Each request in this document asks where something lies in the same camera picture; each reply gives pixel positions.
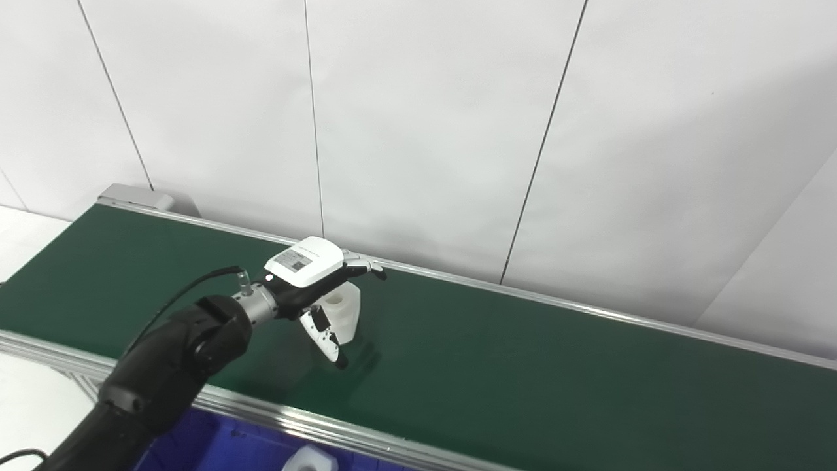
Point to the grey conveyor end cover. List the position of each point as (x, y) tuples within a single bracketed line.
[(140, 196)]

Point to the blue plastic bin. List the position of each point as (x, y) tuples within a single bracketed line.
[(216, 445)]

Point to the white faceted part with hole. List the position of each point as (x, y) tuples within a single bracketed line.
[(310, 459)]

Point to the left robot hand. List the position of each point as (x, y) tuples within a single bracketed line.
[(307, 261)]

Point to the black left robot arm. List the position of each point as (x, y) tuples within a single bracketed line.
[(163, 373)]

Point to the white faceted plastic part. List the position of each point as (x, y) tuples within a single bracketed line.
[(343, 314)]

